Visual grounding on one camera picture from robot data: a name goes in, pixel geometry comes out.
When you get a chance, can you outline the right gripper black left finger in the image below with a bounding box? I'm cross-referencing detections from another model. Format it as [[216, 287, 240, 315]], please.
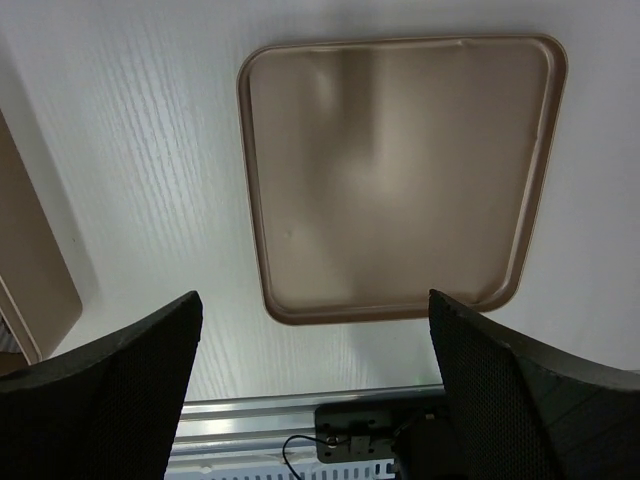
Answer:
[[1, 291, 203, 479]]

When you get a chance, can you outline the aluminium mounting rail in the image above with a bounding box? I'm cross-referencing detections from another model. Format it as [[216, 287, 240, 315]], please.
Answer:
[[166, 385, 444, 478]]

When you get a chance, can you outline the white slotted cable duct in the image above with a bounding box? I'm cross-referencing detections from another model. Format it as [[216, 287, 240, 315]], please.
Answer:
[[164, 459, 396, 480]]

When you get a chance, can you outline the gold tin lid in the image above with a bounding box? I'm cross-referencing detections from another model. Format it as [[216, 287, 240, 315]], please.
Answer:
[[237, 33, 569, 326]]

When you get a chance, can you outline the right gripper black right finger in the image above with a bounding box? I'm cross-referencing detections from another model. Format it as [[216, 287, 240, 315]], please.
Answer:
[[428, 290, 639, 479]]

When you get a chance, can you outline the gold chocolate tin box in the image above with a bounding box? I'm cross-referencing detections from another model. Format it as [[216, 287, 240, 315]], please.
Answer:
[[1, 121, 83, 364]]

